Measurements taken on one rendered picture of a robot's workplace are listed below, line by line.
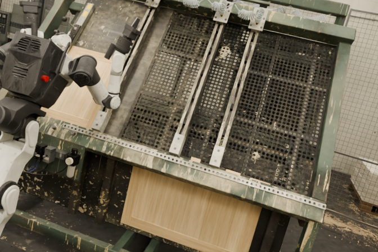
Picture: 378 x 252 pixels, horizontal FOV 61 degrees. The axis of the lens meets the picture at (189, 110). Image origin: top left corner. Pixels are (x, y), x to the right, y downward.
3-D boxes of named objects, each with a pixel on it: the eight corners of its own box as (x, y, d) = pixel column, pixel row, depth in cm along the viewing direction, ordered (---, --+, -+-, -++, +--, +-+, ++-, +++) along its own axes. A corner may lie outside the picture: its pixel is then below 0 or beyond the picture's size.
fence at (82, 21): (29, 112, 218) (26, 109, 215) (89, 6, 253) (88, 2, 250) (36, 113, 217) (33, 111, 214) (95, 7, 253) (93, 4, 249)
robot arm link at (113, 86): (125, 76, 192) (121, 107, 197) (113, 72, 197) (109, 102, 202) (112, 77, 183) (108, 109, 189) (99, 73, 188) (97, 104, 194)
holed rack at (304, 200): (62, 127, 207) (62, 127, 206) (64, 123, 208) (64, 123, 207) (324, 210, 178) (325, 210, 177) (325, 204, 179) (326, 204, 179)
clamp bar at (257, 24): (206, 166, 196) (205, 154, 175) (252, 17, 240) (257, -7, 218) (221, 171, 195) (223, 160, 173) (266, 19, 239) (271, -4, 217)
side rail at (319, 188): (306, 200, 191) (311, 197, 181) (333, 50, 232) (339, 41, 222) (320, 204, 190) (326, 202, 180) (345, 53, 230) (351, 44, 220)
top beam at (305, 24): (70, -14, 263) (64, -24, 254) (75, -23, 267) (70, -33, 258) (349, 48, 225) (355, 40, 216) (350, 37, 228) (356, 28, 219)
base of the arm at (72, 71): (94, 88, 170) (87, 71, 162) (71, 89, 171) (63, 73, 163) (100, 69, 180) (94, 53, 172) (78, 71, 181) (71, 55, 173)
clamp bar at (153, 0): (91, 130, 210) (77, 116, 188) (155, -5, 254) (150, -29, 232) (105, 134, 208) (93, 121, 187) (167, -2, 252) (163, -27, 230)
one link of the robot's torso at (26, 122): (18, 136, 158) (28, 114, 160) (-5, 129, 160) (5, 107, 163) (33, 141, 170) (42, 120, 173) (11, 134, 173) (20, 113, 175)
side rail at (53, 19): (3, 106, 228) (-6, 99, 218) (72, -9, 269) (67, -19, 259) (10, 108, 227) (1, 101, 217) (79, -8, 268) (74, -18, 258)
